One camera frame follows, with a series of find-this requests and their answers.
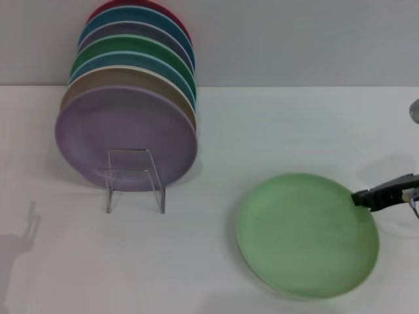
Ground light green plate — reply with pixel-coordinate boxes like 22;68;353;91
236;172;380;299

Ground purple plate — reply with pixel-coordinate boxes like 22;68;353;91
54;85;199;192

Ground light blue plate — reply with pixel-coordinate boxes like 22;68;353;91
67;50;197;111

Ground tan plate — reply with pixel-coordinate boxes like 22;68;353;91
60;64;198;138

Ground dark green plate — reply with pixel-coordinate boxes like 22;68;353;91
69;34;197;99

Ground grey lavender plate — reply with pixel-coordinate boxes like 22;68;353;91
77;21;196;71

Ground teal blue plate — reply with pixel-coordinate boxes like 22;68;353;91
77;5;196;71

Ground red plate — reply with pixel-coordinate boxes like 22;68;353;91
85;0;192;43

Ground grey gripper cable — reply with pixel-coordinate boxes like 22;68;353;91
407;192;419;220

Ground clear wire plate rack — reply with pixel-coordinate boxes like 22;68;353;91
105;148;166;215

